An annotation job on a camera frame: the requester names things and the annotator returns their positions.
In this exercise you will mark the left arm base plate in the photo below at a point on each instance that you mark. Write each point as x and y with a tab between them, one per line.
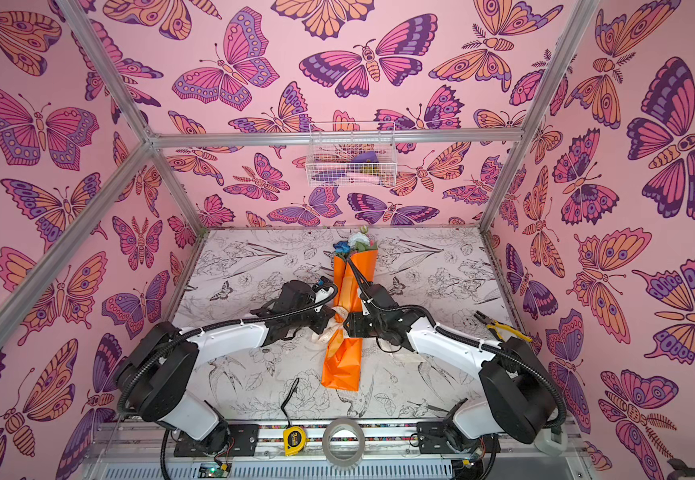
233	440

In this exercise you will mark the grey plastic clamp device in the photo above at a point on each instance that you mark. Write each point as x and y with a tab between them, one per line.
551	442

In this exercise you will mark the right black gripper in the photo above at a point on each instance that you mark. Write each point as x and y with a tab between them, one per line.
354	324

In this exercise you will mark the white fake rose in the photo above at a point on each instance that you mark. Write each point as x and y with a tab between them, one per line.
361	241

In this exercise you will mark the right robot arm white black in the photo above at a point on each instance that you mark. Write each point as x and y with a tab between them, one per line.
520	399

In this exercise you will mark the clear tape roll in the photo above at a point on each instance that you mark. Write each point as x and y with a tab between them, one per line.
343	443

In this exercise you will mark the white wire basket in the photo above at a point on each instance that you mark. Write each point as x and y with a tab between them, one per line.
352	153

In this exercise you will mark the yellow handled pliers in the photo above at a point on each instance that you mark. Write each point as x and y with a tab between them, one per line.
500	330

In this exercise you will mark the blue fake rose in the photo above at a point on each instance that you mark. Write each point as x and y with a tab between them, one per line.
342	248

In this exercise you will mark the orange wrapping paper sheet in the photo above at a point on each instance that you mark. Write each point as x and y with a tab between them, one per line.
342	362

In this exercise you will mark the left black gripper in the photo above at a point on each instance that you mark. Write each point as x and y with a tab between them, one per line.
324	315

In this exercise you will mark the green circuit board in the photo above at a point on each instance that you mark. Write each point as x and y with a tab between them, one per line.
214	470

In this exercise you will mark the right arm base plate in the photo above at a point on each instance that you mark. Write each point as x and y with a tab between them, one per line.
437	437

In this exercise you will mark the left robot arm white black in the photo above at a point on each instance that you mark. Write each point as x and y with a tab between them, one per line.
153	382

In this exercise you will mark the yellow tape measure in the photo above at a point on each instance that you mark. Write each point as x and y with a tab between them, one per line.
294	437

